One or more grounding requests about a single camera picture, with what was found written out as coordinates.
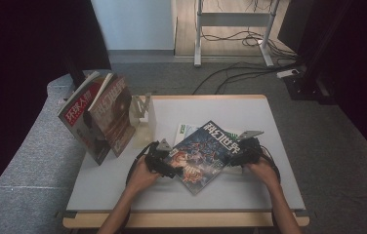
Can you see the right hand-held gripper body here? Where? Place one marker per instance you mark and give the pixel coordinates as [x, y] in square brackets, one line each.
[251, 151]

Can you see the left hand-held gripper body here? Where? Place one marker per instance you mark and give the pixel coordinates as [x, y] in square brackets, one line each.
[155, 159]

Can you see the dark blue illustrated magazine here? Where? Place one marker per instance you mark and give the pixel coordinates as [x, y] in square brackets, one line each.
[201, 159]

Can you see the beige expanding book stand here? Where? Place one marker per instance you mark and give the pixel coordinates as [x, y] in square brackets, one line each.
[145, 130]

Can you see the white snow scene magazine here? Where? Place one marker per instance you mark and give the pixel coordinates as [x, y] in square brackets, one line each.
[186, 131]

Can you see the red planet cover magazine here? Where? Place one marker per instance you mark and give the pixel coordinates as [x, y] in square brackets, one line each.
[114, 117]

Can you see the red portrait cover magazine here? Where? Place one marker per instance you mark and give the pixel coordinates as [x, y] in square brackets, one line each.
[77, 113]

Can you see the person's left hand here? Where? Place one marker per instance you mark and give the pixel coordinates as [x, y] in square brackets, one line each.
[142, 178]

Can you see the person's right hand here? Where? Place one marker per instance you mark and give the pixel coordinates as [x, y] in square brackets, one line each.
[264, 172]

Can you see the black equipment stand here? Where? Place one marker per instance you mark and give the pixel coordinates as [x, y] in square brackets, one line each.
[308, 87]

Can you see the white power strip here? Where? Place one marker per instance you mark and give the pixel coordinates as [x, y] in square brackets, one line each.
[287, 73]

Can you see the grey upholstered bench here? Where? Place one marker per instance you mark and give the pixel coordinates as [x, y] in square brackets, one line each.
[15, 162]

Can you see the black post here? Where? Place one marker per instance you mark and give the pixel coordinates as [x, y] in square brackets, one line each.
[75, 71]

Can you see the white metal desk frame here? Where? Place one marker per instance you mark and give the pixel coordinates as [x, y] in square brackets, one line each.
[233, 19]

